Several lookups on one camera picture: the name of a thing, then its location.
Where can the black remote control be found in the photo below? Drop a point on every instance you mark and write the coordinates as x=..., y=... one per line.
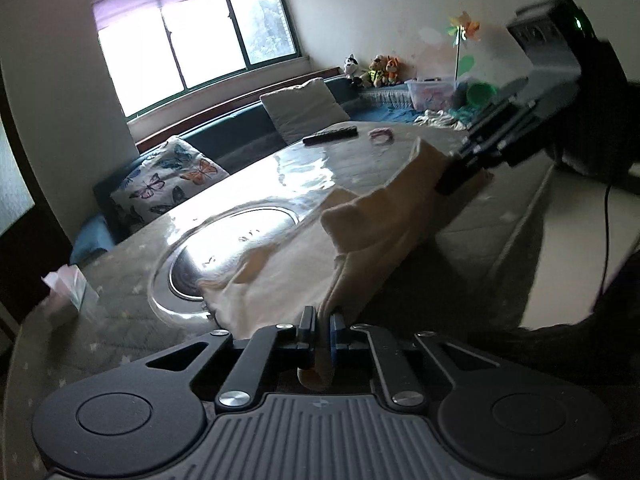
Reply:
x=332, y=135

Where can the round induction cooktop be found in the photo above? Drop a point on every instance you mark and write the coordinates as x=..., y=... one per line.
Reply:
x=207, y=252

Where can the cream knit sweater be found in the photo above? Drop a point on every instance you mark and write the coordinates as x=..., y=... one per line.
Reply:
x=339, y=256

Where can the orange plush toy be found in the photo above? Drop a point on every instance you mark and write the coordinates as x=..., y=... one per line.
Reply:
x=392, y=71

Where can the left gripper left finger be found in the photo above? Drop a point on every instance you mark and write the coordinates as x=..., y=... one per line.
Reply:
x=307, y=334

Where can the yellow green plush toy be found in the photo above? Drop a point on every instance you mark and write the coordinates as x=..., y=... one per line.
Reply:
x=377, y=71

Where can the butterfly print pillow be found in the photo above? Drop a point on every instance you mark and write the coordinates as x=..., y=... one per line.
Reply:
x=167, y=178

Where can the colourful paper pinwheel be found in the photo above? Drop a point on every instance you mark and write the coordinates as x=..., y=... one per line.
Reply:
x=462, y=28

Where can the clear plastic storage box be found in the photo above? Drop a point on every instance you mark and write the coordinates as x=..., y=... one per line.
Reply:
x=431, y=94

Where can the black white plush toy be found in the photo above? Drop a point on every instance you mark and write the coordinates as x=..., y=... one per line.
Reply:
x=351, y=68

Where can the green plastic bowl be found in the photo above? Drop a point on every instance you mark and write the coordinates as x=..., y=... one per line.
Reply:
x=479, y=93

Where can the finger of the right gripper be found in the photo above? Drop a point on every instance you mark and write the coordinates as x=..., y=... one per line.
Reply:
x=517, y=151
x=483, y=145

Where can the tissue box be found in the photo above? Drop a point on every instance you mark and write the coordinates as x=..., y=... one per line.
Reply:
x=70, y=294

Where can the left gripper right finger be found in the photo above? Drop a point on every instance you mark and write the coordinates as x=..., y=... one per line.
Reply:
x=339, y=339

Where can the green frame window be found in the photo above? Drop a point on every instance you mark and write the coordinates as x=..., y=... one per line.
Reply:
x=157, y=51

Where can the grey square pillow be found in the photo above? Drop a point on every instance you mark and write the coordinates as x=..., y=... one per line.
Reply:
x=302, y=110

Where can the dark teal sofa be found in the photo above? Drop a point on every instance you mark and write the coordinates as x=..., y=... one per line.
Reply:
x=235, y=140

